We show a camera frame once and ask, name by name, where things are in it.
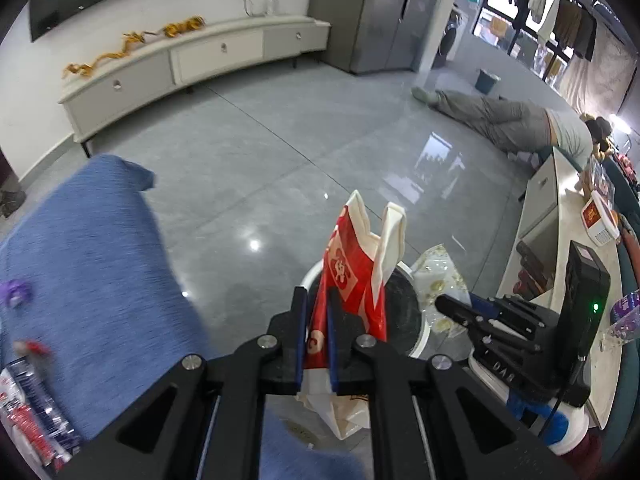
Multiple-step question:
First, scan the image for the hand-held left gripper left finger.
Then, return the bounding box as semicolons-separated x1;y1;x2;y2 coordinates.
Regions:
47;286;311;480

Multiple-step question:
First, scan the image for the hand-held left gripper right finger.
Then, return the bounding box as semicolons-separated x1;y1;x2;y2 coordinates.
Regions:
326;290;587;480

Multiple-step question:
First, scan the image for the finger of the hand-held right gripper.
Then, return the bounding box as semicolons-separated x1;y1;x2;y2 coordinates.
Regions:
434;294;501;346
467;292;560;335

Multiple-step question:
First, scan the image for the white round trash bin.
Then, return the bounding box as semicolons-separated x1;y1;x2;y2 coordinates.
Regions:
300;260;432;361

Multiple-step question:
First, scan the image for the red and white plastic bag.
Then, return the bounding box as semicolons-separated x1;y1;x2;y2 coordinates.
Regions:
295;190;408;442

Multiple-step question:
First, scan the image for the clear wrapper with gold print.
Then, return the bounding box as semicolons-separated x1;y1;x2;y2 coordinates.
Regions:
410;243;474;339

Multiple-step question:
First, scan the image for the purple label plastic bottle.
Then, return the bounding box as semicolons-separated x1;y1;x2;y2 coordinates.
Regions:
601;290;640;357

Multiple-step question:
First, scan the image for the cream coffee table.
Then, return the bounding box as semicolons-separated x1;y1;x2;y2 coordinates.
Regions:
495;147;627;432

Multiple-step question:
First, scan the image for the red and white box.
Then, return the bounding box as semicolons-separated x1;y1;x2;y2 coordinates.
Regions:
581;192;622;248

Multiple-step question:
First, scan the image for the beige curtain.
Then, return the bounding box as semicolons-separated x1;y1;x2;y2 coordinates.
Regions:
560;25;639;117

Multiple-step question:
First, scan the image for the blue bucket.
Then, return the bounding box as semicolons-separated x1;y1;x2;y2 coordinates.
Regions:
473;67;502;95

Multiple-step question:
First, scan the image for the blue blanket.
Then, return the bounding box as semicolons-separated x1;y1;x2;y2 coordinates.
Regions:
0;154;368;480

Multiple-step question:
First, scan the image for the dark hanging garment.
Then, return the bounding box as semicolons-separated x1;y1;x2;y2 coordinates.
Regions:
575;7;599;62

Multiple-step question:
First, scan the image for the brown hanging garment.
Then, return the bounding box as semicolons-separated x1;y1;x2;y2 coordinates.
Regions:
552;0;584;52

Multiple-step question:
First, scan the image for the small red wrapper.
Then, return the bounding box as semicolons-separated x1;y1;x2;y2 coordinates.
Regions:
14;339;49;362

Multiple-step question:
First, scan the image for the red blue snack wrapper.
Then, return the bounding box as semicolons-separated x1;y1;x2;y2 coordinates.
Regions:
0;356;84;472

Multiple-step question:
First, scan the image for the grey washing machine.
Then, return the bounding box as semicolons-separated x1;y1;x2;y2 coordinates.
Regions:
434;7;469;69

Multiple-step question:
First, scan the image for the white hanging shirt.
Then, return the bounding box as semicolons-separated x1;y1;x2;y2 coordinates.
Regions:
527;0;562;42

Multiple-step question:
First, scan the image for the small purple wrapper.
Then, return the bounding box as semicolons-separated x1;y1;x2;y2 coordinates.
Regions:
0;280;34;309

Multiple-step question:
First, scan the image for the white television cabinet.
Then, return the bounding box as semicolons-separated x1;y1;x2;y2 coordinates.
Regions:
57;14;332;155

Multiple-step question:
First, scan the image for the grey refrigerator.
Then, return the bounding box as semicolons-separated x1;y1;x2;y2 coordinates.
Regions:
307;0;447;75

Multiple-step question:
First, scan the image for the golden dragon decoration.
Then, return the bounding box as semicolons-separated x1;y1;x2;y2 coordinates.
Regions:
62;16;206;80

